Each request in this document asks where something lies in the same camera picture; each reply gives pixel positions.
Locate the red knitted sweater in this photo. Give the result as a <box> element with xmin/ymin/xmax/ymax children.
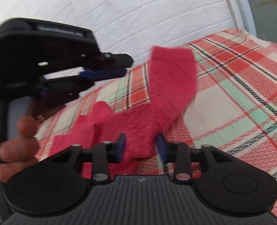
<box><xmin>49</xmin><ymin>46</ymin><xmax>199</xmax><ymax>179</ymax></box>

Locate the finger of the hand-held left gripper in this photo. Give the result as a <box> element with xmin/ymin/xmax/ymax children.
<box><xmin>82</xmin><ymin>52</ymin><xmax>133</xmax><ymax>69</ymax></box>
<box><xmin>38</xmin><ymin>67</ymin><xmax>128</xmax><ymax>103</ymax></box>

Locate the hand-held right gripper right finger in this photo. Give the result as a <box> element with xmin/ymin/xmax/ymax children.
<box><xmin>156</xmin><ymin>133</ymin><xmax>233</xmax><ymax>183</ymax></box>

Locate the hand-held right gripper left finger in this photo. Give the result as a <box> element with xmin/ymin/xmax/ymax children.
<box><xmin>49</xmin><ymin>133</ymin><xmax>127</xmax><ymax>183</ymax></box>

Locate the person's left hand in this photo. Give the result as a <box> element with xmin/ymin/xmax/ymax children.
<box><xmin>0</xmin><ymin>116</ymin><xmax>40</xmax><ymax>183</ymax></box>

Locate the glass door with cartoon sticker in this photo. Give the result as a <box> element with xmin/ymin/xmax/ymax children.
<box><xmin>242</xmin><ymin>0</ymin><xmax>277</xmax><ymax>50</ymax></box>

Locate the white door frame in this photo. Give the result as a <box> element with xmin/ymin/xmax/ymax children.
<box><xmin>219</xmin><ymin>0</ymin><xmax>258</xmax><ymax>37</ymax></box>

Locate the plaid bed sheet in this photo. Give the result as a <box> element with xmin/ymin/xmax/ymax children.
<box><xmin>34</xmin><ymin>28</ymin><xmax>277</xmax><ymax>225</ymax></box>

